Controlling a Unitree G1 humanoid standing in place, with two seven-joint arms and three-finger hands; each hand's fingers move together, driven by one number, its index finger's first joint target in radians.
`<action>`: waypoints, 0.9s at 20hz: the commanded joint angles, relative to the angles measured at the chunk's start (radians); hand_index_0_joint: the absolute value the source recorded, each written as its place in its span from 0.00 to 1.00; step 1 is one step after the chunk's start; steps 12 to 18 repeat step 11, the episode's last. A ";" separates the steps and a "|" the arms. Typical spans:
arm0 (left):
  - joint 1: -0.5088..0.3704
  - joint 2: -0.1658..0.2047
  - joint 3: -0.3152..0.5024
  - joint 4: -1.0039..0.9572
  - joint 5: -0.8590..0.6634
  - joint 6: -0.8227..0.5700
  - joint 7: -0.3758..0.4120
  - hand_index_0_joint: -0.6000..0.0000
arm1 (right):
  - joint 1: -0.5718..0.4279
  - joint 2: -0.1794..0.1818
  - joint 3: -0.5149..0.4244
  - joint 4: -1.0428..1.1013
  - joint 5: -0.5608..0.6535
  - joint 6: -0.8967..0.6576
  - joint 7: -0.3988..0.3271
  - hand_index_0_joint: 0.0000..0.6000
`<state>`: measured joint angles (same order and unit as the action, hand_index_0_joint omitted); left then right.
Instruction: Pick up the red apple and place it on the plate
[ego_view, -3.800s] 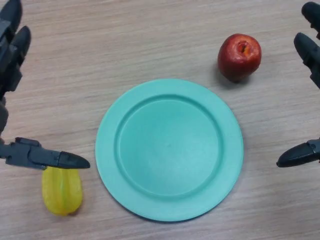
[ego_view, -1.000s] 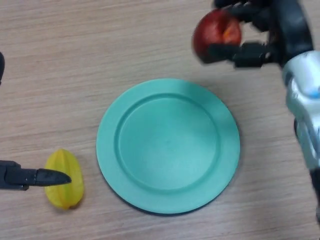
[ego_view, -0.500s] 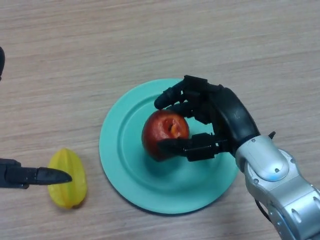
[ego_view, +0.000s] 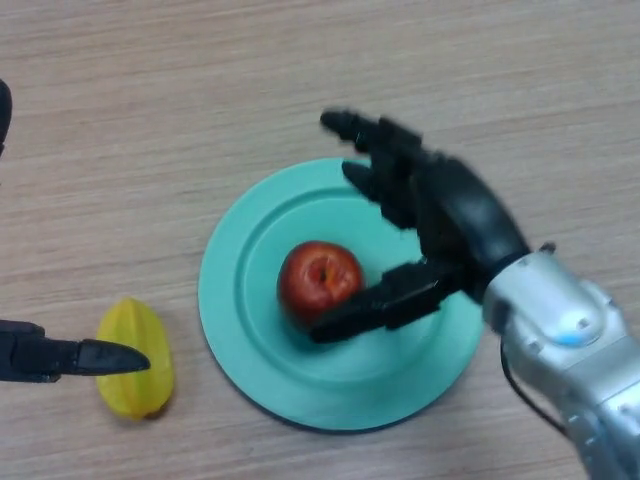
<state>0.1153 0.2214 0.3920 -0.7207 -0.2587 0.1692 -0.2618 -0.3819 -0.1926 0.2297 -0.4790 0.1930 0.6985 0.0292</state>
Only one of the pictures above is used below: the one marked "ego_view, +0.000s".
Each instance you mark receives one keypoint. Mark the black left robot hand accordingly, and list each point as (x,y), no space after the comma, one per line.
(55,357)

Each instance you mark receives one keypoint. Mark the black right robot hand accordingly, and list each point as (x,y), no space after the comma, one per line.
(440,220)

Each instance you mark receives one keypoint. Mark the red apple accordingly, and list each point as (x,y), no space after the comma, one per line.
(315,280)

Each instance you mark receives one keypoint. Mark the green round plate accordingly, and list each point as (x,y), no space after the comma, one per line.
(280,370)

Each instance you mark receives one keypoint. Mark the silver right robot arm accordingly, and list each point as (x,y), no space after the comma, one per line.
(565,350)

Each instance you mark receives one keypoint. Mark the yellow starfruit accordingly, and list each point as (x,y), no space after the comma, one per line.
(140,392)

